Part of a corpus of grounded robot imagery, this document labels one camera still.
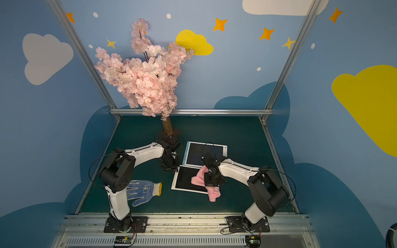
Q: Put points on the blue dotted work glove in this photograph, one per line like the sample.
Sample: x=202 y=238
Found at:
x=142 y=191

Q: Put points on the aluminium front mounting rail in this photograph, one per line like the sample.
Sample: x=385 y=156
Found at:
x=186 y=230

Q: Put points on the aluminium frame rails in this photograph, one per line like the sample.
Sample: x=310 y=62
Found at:
x=241 y=48

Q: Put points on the white drawing tablet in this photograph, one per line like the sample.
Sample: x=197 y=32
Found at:
x=196 y=150
x=182 y=180

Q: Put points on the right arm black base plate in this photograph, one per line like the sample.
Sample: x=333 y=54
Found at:
x=237 y=224

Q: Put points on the green circuit board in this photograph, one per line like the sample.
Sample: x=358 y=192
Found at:
x=252 y=241
x=123 y=241

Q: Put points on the left green circuit board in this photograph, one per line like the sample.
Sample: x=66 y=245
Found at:
x=123 y=241

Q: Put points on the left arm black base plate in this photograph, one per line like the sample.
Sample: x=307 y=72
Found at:
x=127 y=225

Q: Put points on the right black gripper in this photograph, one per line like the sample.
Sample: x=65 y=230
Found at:
x=211 y=177

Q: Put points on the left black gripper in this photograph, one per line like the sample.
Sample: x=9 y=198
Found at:
x=169 y=159

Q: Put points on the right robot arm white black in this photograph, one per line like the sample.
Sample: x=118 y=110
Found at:
x=268 y=191

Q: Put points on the pink cherry blossom tree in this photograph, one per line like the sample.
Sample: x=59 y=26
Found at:
x=149 y=83

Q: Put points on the right green circuit board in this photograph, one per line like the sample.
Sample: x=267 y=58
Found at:
x=252 y=241

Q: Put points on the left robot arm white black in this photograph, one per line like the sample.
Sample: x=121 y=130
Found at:
x=116 y=176

